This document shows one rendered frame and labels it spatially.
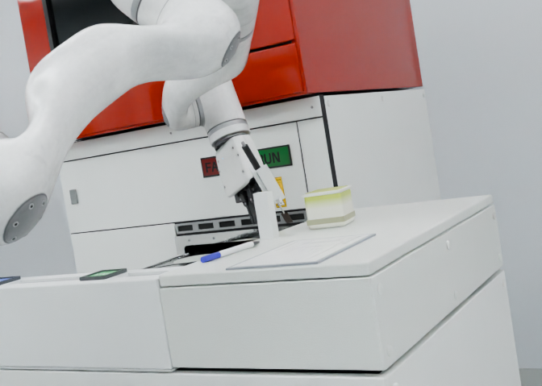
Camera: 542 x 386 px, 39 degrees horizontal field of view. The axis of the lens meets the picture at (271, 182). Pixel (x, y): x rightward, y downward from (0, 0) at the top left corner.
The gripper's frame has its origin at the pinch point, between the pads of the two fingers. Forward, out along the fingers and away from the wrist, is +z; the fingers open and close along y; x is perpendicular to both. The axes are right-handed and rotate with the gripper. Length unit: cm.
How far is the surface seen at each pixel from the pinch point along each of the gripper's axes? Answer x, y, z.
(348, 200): 8.4, 16.8, 5.5
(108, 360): -38.3, 2.7, 19.2
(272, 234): -6.3, 11.5, 7.2
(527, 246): 161, -74, 18
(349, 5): 46, 0, -46
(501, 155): 159, -66, -18
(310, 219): 1.6, 13.2, 6.6
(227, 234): 10.7, -31.4, -4.0
